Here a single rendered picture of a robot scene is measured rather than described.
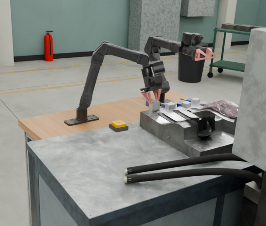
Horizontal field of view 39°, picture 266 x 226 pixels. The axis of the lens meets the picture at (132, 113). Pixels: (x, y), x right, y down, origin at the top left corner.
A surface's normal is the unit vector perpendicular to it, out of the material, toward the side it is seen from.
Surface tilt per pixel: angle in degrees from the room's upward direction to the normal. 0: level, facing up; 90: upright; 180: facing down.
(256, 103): 90
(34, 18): 90
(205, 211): 90
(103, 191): 0
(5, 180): 0
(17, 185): 0
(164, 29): 90
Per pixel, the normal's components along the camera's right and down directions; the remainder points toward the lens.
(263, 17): -0.84, 0.14
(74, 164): 0.05, -0.94
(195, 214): 0.54, 0.32
